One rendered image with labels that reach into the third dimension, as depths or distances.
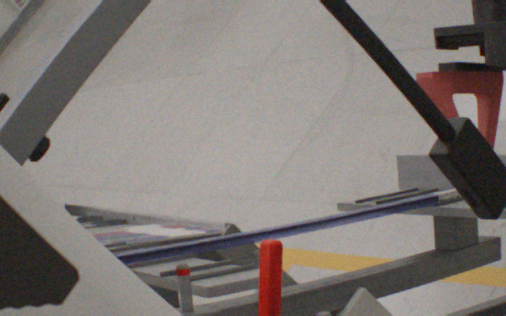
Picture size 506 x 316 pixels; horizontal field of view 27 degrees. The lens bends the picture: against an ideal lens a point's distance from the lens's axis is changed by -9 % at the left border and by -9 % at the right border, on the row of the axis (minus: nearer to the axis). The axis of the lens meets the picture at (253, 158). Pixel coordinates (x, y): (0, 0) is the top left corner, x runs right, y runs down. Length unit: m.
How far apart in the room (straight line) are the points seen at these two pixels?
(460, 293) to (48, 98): 2.08
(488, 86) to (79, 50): 0.38
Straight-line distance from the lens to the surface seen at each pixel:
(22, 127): 0.35
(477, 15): 0.63
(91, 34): 0.36
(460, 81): 0.67
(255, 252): 1.60
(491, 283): 2.35
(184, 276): 0.50
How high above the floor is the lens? 1.42
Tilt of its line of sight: 23 degrees down
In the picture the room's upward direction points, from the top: 45 degrees counter-clockwise
